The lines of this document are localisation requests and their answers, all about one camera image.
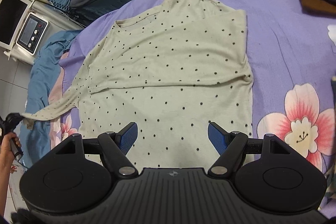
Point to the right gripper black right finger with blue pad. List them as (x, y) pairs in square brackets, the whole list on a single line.
[(230, 146)]

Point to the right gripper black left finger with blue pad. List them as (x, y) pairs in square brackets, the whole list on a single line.
[(115, 146)]

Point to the cream polka dot shirt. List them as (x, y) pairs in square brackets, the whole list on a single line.
[(172, 70)]

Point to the person's left hand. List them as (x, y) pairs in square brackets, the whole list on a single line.
[(7, 157)]

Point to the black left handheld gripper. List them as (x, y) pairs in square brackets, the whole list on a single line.
[(8, 125)]

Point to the purple floral bed sheet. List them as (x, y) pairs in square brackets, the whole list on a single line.
[(292, 58)]

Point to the beige appliance with control panel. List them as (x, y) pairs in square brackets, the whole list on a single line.
[(21, 26)]

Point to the brown folded garment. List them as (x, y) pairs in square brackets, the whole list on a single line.
[(318, 7)]

